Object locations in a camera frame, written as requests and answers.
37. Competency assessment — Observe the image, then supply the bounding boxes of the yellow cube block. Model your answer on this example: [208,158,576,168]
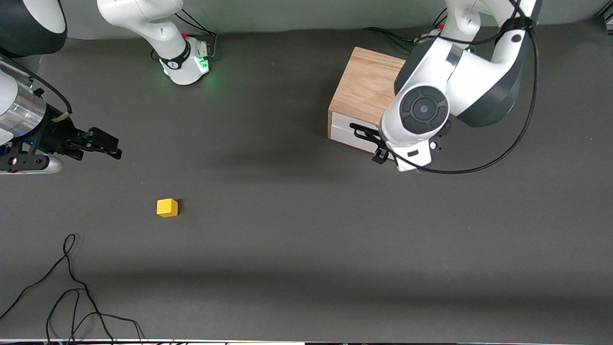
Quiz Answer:
[157,198,179,218]

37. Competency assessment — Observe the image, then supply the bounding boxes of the wooden drawer with white front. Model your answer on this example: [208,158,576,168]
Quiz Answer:
[330,111,384,154]

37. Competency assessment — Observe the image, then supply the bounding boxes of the thin black loose cable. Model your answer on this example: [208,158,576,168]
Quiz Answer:
[0,233,144,345]

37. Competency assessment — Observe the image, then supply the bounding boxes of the black metal drawer handle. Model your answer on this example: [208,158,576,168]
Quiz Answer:
[350,123,384,147]

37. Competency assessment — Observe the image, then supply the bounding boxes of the black arm base cables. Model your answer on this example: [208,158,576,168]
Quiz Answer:
[151,7,218,63]
[362,10,448,53]

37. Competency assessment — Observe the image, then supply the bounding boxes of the black right arm base cables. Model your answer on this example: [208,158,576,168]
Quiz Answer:
[151,7,218,63]

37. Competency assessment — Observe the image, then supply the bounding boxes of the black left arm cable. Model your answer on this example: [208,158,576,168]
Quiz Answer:
[416,0,539,174]

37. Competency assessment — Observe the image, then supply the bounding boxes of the light wooden drawer cabinet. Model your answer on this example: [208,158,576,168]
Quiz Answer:
[328,46,408,140]

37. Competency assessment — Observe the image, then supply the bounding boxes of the dark grey table mat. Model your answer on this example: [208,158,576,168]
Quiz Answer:
[0,19,613,342]

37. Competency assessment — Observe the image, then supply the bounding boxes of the black left arm base cables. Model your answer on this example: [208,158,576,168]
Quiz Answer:
[362,10,448,53]

